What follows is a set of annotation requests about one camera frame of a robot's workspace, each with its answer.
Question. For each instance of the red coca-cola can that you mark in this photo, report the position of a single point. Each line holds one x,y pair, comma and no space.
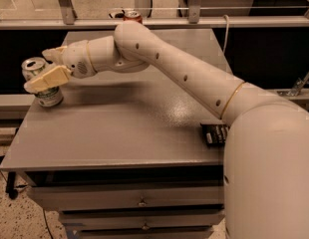
133,16

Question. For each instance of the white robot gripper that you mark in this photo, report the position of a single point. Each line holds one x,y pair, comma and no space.
76,60

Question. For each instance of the grey drawer cabinet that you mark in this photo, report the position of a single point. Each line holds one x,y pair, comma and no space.
123,156

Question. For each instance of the green white 7up can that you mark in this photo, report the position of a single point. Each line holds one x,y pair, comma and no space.
45,97

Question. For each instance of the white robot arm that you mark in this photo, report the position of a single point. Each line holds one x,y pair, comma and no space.
266,155

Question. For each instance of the metal railing frame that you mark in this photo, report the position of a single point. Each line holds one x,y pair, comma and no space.
98,14

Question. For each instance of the black rxbar chocolate bar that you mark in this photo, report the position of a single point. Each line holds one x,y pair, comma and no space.
215,134

